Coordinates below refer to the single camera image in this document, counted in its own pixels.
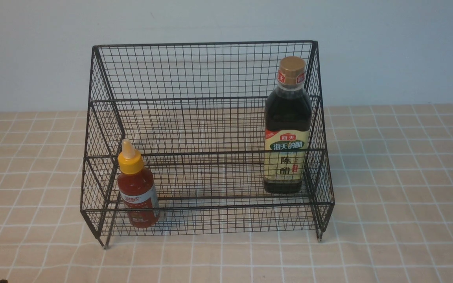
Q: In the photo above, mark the red chili sauce bottle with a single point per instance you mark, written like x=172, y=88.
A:
x=137, y=187

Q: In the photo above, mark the dark vinegar bottle gold cap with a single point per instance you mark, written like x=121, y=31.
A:
x=287, y=114

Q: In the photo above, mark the pink checkered tablecloth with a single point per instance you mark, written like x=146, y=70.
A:
x=392, y=172

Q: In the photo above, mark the black wire mesh rack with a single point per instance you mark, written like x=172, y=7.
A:
x=195, y=111

